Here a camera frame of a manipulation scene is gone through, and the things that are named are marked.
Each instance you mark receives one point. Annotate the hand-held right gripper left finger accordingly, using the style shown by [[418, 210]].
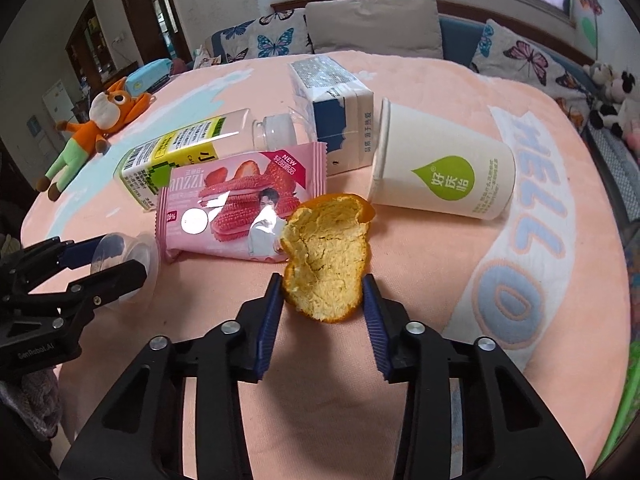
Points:
[[267, 330]]

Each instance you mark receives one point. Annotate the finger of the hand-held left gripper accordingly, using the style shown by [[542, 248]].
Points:
[[80, 255], [115, 280]]

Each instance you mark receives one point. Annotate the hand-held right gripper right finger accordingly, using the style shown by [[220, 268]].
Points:
[[375, 330]]

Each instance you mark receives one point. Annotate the small clear plastic cup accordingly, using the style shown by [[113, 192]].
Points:
[[137, 250]]

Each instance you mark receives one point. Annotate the orange peel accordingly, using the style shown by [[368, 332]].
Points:
[[325, 260]]

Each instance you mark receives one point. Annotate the green plastic basket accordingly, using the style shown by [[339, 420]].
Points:
[[627, 420]]

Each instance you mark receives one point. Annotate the orange fox plush toy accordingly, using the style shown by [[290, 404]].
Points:
[[87, 135]]

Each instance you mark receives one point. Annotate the bottle with green yellow label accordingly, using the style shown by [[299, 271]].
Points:
[[165, 155]]

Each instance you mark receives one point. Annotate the pink snack wrapper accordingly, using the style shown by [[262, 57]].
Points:
[[225, 200]]

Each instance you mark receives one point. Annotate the white paper cup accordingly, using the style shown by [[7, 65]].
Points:
[[440, 170]]

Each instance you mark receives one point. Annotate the dark wooden cabinet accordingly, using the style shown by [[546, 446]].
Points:
[[85, 40]]

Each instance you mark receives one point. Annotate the white and blue milk carton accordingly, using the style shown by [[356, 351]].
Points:
[[330, 110]]

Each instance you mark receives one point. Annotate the butterfly print pillow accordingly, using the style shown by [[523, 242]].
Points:
[[525, 60], [265, 35]]

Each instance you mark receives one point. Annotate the black white patterned cloth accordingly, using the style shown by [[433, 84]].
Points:
[[617, 160]]

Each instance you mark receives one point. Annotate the grey cushion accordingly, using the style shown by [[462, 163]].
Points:
[[375, 25]]

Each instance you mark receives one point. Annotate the grey white plush toy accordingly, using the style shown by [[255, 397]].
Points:
[[600, 75]]

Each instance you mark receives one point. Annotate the black white cow plush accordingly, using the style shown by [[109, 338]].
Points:
[[622, 95]]

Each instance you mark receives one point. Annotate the brown door frame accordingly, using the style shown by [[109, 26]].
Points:
[[150, 10]]

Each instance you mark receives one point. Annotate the green wall sticker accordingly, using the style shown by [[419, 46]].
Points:
[[589, 30]]

